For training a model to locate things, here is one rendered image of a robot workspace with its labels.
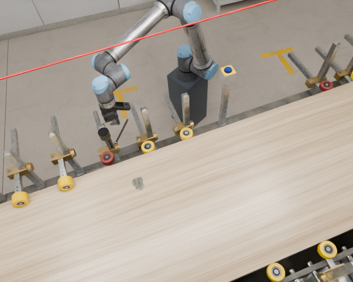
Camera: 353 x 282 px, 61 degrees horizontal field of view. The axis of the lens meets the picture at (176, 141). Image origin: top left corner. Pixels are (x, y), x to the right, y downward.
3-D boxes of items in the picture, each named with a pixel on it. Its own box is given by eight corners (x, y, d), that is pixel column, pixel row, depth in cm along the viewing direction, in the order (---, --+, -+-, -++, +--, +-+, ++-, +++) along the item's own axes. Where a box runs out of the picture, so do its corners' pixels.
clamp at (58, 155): (52, 157, 177) (49, 153, 173) (75, 150, 179) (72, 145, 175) (54, 165, 174) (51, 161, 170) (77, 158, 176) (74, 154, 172)
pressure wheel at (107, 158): (103, 162, 188) (98, 153, 178) (115, 158, 189) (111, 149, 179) (106, 173, 184) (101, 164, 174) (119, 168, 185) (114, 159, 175)
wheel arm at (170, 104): (163, 97, 214) (162, 93, 210) (167, 96, 214) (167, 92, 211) (185, 145, 191) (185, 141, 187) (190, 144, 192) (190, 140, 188)
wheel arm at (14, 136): (12, 132, 188) (9, 128, 185) (18, 130, 189) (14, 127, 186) (18, 202, 162) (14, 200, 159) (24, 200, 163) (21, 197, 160)
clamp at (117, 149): (98, 153, 189) (96, 148, 185) (119, 145, 191) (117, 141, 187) (100, 160, 186) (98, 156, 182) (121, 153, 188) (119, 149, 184)
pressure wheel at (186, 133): (179, 145, 192) (177, 135, 182) (183, 135, 195) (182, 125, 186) (190, 149, 190) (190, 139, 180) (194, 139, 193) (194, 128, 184)
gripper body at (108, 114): (103, 114, 176) (97, 100, 166) (117, 109, 177) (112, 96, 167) (106, 123, 172) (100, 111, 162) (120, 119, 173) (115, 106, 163)
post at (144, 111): (151, 150, 207) (139, 107, 167) (155, 149, 208) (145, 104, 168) (152, 154, 206) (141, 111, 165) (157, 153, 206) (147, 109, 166)
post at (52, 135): (78, 172, 197) (47, 131, 156) (83, 170, 197) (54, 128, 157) (79, 176, 195) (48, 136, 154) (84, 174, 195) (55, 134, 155)
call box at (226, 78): (218, 78, 174) (219, 67, 168) (229, 74, 175) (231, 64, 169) (223, 85, 171) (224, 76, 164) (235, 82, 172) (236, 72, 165)
